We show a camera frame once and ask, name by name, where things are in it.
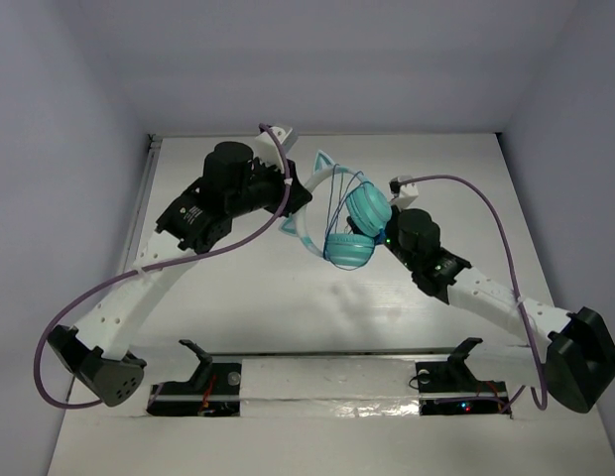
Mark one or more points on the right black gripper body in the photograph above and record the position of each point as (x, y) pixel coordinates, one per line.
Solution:
(392, 238)

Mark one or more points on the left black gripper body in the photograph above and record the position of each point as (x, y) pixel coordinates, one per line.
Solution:
(290, 185)

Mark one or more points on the teal cat-ear headphones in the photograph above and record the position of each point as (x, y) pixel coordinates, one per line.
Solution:
(351, 194)

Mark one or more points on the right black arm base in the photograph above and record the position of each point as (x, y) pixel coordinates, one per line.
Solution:
(446, 390)

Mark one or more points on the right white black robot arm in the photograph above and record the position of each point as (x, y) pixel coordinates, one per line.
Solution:
(569, 355)

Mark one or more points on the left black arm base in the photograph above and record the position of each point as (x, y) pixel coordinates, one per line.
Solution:
(217, 396)

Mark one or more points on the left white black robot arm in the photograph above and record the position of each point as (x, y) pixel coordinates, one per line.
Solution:
(236, 180)

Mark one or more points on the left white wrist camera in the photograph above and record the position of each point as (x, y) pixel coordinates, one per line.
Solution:
(272, 142)

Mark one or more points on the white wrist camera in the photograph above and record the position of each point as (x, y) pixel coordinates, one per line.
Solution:
(272, 142)
(404, 192)

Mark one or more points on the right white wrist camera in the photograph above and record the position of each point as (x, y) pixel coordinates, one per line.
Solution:
(404, 192)

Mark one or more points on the aluminium rail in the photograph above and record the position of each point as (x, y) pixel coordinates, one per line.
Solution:
(332, 353)

